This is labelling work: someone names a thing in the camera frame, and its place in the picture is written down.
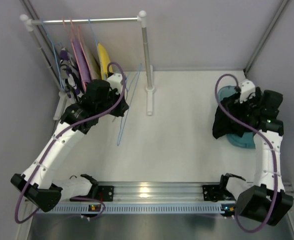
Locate light blue wire hanger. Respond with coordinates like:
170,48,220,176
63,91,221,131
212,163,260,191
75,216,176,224
116,63,142,146

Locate black trousers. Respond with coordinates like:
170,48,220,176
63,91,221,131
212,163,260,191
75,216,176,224
212,93,250,139

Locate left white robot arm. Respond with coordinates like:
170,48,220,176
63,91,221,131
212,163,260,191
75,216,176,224
10,73,129,212

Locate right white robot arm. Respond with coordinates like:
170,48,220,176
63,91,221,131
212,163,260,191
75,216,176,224
202,86,293,226

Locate grey trousers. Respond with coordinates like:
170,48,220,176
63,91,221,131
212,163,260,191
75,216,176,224
83,45,101,80

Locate purple trousers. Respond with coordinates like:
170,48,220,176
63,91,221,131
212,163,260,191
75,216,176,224
74,39,92,89

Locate yellow trousers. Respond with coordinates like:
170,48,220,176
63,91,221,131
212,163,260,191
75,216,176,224
97,43,111,80

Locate blue hanger far left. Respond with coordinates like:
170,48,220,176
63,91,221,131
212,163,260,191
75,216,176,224
40,19,65,91

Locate teal plastic basin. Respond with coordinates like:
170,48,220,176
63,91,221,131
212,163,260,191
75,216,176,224
218,85,255,149

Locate white metal clothes rack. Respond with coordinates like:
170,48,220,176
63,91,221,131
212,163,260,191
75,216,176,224
19,10,157,121

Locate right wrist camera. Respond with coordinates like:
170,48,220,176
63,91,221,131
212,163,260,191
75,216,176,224
236,79,256,104

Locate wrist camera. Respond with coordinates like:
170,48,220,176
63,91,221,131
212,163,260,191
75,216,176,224
236,79,256,104
107,73,123,93

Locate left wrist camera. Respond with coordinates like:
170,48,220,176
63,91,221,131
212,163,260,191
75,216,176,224
107,73,123,93

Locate pink wire hanger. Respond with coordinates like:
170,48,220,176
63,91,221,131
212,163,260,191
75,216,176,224
62,18,86,92
71,24,101,91

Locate aluminium mounting rail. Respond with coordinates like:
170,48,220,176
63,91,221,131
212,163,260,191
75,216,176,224
24,181,294,218

